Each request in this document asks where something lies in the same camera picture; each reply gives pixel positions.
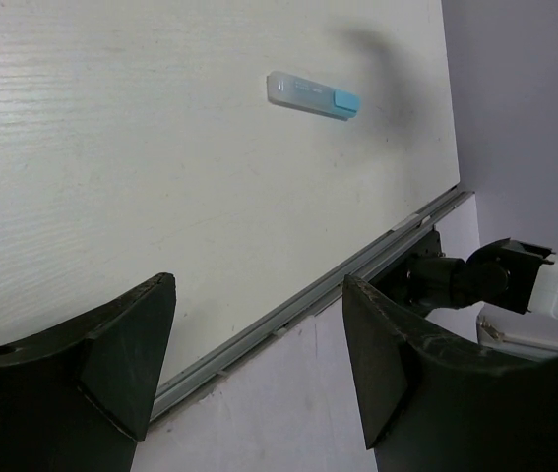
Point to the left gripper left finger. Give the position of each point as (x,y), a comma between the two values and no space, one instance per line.
(79,396)

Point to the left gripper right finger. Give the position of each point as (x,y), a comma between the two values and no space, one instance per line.
(430,400)

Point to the blue clear highlighter pen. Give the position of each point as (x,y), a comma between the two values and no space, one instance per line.
(294,92)

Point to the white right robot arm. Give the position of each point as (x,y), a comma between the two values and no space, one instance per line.
(521,299)

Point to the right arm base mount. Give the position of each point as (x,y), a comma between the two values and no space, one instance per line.
(424,279)

